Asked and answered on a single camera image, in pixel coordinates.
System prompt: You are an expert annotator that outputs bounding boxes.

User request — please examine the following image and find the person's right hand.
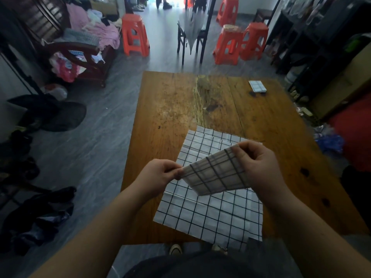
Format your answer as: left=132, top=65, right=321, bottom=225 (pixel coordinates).
left=231, top=140, right=288, bottom=201

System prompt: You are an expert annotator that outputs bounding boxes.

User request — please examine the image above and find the person's left hand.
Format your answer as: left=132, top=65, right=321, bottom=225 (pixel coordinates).
left=136, top=158, right=184, bottom=201

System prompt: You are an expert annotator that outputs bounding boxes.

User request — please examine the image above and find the person's left forearm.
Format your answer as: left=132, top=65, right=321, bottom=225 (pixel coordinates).
left=29, top=185, right=151, bottom=278

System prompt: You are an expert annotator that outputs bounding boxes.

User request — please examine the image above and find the person's right forearm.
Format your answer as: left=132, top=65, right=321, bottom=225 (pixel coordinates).
left=260, top=185, right=371, bottom=278

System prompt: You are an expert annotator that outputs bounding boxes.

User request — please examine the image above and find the person's white right shoe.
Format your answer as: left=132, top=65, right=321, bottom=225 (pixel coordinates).
left=211, top=244, right=229, bottom=256

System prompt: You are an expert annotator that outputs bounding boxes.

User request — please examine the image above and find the person's black top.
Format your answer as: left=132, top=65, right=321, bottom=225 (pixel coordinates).
left=123, top=251, right=302, bottom=278

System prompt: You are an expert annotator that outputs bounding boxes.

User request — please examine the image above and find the blue plastic bag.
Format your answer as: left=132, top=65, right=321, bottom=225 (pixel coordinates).
left=313, top=124, right=345, bottom=154

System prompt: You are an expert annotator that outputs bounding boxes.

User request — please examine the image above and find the pile of packaging scraps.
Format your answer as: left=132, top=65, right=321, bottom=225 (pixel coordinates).
left=291, top=89, right=314, bottom=118

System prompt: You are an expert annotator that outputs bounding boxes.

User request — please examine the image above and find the white plastic bottle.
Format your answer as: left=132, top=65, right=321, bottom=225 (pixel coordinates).
left=284, top=65, right=305, bottom=85

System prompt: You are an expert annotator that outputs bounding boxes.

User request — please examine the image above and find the black backpack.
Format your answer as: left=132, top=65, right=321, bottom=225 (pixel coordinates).
left=340, top=164, right=371, bottom=223

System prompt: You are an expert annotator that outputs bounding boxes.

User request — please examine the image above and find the black standing fan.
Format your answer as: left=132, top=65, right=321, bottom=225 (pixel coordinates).
left=0, top=52, right=87, bottom=133

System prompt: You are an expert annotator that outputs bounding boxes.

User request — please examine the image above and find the brown cardboard sheet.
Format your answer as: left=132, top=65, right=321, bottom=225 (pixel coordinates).
left=308, top=43, right=371, bottom=121

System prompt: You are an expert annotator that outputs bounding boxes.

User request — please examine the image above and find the black blue bag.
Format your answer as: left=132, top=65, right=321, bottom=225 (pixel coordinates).
left=0, top=186, right=77, bottom=257

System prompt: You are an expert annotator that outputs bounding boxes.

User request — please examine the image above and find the red plastic stool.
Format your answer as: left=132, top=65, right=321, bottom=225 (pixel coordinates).
left=213, top=24, right=244, bottom=66
left=216, top=0, right=240, bottom=27
left=239, top=22, right=269, bottom=61
left=121, top=14, right=151, bottom=58

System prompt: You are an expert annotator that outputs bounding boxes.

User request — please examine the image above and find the pink plastic bag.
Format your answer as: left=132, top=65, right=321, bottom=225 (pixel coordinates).
left=49, top=52, right=87, bottom=84

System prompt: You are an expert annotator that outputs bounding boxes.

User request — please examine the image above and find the white blue printed paper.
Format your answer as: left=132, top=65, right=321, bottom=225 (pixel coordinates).
left=68, top=50, right=86, bottom=62

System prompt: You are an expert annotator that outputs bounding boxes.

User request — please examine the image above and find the black metal chair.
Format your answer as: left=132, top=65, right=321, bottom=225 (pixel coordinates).
left=177, top=0, right=217, bottom=66

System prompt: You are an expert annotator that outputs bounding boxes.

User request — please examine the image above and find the dark shelf unit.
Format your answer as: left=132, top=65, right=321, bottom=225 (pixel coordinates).
left=265, top=0, right=371, bottom=102

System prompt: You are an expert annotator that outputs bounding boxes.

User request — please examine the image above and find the pink blanket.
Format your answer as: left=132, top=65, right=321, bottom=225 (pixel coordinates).
left=66, top=3, right=121, bottom=51

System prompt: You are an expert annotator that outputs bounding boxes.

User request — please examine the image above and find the grey folded garment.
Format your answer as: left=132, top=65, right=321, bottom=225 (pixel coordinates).
left=62, top=28, right=101, bottom=47

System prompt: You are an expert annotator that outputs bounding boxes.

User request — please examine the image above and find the cardboard box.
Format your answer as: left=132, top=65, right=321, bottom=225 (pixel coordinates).
left=90, top=0, right=118, bottom=17

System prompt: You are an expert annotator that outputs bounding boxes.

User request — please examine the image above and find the dark wooden sofa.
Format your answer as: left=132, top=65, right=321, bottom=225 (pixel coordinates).
left=0, top=0, right=121, bottom=88

